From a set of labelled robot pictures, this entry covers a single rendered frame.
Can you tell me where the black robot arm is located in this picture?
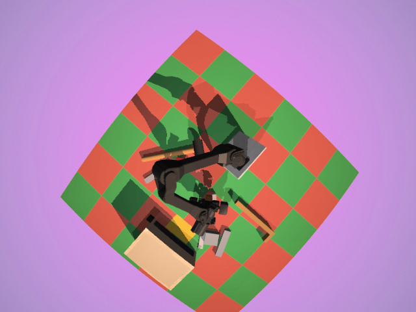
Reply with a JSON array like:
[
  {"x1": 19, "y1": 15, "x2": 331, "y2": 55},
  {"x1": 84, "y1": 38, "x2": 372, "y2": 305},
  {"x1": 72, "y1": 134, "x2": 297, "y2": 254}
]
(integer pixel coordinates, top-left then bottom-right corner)
[{"x1": 151, "y1": 143, "x2": 249, "y2": 236}]

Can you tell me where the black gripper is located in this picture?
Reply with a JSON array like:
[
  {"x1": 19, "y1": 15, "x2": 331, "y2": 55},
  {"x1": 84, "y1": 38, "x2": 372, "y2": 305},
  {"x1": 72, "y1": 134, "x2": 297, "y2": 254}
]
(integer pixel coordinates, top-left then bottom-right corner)
[{"x1": 189, "y1": 197, "x2": 228, "y2": 215}]

